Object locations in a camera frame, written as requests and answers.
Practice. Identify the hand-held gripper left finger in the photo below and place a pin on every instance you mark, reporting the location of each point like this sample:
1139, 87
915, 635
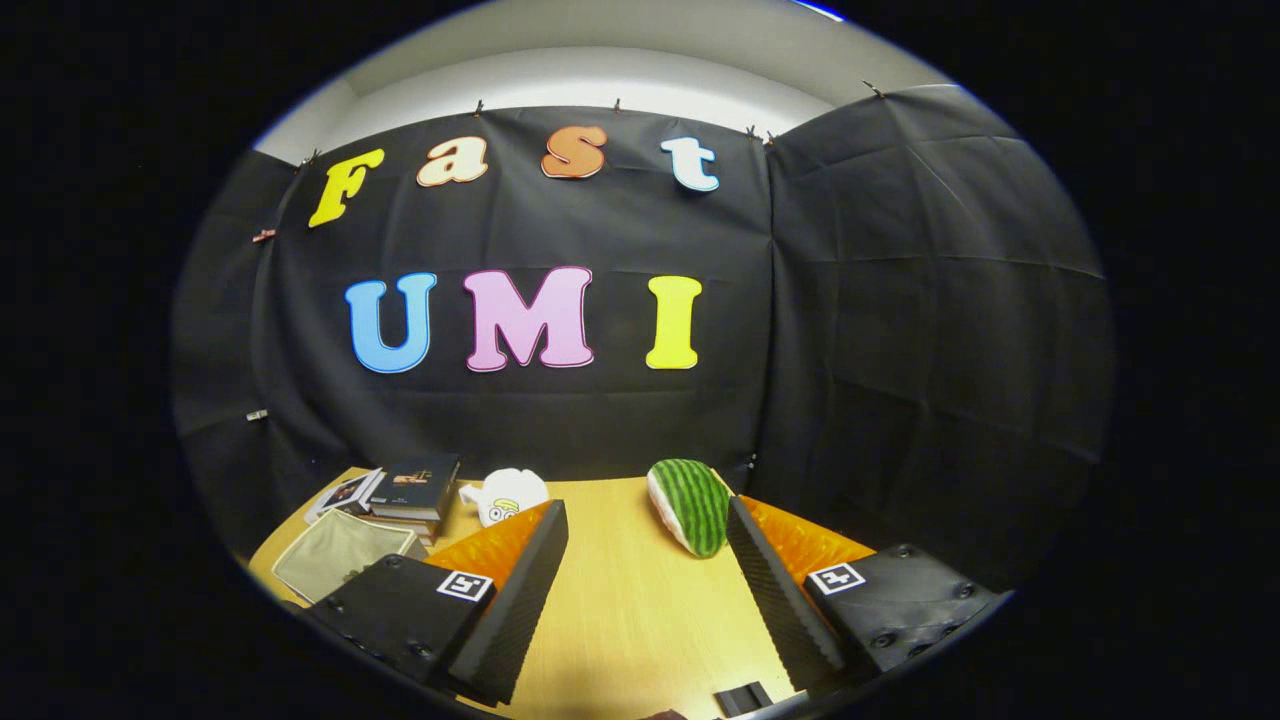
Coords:
520, 600

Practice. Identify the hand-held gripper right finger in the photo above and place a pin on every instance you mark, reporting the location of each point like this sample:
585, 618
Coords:
770, 590

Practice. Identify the grey fabric storage box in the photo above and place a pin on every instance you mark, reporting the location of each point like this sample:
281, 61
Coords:
335, 555

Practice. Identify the white plush toy with face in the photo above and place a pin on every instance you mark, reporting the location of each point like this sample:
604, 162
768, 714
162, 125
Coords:
505, 490

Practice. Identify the small black block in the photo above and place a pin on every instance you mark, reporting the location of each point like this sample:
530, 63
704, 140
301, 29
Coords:
742, 698

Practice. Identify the watermelon slice plush toy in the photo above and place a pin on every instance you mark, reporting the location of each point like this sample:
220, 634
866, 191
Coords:
690, 505

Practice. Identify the brown hardcover book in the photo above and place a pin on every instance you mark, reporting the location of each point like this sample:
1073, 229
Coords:
420, 530

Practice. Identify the black book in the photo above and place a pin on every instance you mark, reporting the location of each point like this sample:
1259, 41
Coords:
420, 482

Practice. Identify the white portrait book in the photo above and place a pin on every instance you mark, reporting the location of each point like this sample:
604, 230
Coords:
345, 492

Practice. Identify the black backdrop cloth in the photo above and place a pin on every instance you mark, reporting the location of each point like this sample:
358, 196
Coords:
850, 350

